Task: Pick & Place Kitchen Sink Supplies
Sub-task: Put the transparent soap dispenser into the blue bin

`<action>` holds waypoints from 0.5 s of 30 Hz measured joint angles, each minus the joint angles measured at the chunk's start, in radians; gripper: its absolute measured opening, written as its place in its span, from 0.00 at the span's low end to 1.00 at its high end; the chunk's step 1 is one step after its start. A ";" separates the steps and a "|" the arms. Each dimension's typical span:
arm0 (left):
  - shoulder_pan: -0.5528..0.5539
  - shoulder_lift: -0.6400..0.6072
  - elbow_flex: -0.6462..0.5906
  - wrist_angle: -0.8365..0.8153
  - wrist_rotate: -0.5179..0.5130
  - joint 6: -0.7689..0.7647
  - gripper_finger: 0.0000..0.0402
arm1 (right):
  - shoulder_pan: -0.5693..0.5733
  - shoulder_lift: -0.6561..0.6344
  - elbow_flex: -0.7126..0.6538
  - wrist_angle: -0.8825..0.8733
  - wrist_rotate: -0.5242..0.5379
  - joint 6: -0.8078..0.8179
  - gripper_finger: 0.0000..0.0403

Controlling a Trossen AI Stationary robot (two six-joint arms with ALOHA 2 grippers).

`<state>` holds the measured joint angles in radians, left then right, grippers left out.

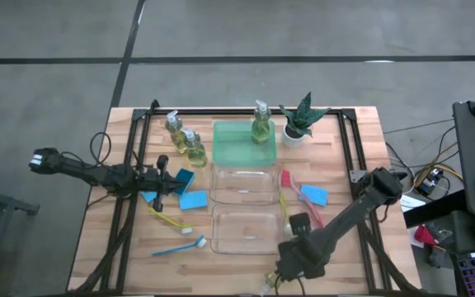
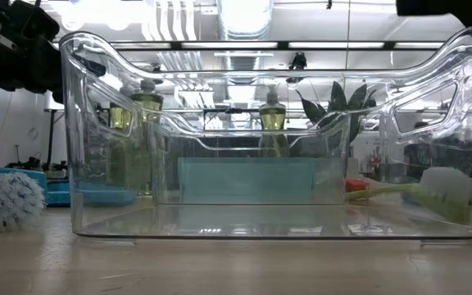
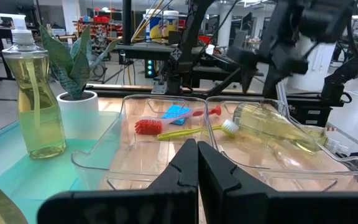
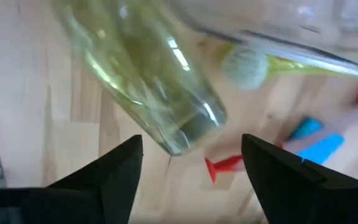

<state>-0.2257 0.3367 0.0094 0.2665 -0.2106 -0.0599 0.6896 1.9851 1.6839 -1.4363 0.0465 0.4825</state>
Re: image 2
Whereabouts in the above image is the blue dish brush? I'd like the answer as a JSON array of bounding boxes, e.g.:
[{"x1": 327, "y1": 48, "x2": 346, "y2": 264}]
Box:
[{"x1": 0, "y1": 171, "x2": 48, "y2": 235}]

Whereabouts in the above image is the red dish brush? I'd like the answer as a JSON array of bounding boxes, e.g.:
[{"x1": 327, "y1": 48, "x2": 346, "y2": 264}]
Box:
[{"x1": 344, "y1": 177, "x2": 472, "y2": 202}]

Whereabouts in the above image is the black stand pole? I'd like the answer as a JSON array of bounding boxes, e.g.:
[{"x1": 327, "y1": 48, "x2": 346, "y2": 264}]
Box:
[{"x1": 43, "y1": 107, "x2": 63, "y2": 167}]

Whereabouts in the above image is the snake plant in white pot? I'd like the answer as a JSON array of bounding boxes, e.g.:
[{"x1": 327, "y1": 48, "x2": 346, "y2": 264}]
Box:
[{"x1": 295, "y1": 80, "x2": 379, "y2": 143}]

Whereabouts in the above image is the black overhead light bar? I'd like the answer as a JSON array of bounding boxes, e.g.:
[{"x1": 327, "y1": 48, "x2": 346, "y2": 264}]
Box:
[{"x1": 53, "y1": 39, "x2": 446, "y2": 52}]

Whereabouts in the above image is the clear plastic bin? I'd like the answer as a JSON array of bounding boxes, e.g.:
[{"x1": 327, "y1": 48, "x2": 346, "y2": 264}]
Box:
[
  {"x1": 147, "y1": 109, "x2": 351, "y2": 206},
  {"x1": 58, "y1": 24, "x2": 472, "y2": 242}
]

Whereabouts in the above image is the yellow-green dish brush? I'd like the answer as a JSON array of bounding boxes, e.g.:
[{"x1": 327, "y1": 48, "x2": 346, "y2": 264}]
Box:
[{"x1": 345, "y1": 166, "x2": 472, "y2": 225}]

